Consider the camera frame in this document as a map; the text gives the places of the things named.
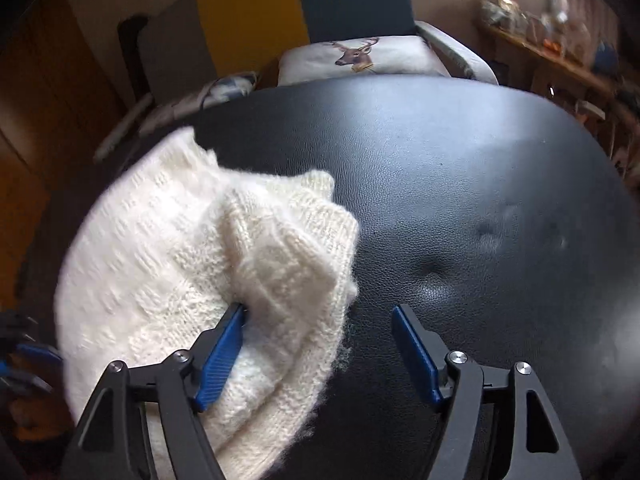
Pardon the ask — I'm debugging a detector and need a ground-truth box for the white deer print cushion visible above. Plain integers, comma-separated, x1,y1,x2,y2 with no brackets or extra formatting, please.
278,36,450,87

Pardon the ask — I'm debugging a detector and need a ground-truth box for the cluttered wooden side table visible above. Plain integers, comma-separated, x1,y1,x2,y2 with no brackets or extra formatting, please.
476,20,639,186

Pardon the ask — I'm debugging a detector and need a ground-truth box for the yellow blue grey sofa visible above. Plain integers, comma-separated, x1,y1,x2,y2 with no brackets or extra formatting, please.
117,0,499,106

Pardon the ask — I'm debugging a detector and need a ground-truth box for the cream knitted sweater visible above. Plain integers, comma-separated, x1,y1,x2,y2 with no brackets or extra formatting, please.
54,127,359,479

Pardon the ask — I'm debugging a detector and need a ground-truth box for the blue triangle pattern cushion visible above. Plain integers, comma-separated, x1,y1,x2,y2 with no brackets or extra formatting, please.
139,70,260,134

